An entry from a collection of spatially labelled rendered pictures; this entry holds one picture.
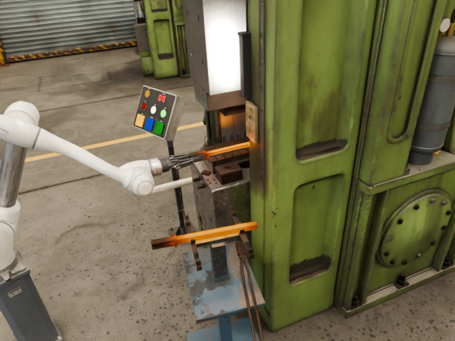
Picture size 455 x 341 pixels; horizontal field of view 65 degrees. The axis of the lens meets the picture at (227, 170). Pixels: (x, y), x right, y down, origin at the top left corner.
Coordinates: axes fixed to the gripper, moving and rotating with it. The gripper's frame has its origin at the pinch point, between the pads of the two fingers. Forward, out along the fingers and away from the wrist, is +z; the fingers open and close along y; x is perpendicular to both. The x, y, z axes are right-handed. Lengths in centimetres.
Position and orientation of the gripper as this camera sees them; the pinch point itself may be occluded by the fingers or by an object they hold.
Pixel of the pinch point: (198, 156)
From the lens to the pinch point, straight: 190.5
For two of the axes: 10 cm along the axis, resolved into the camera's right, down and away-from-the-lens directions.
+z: 9.2, -2.4, 3.0
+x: -0.5, -8.5, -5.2
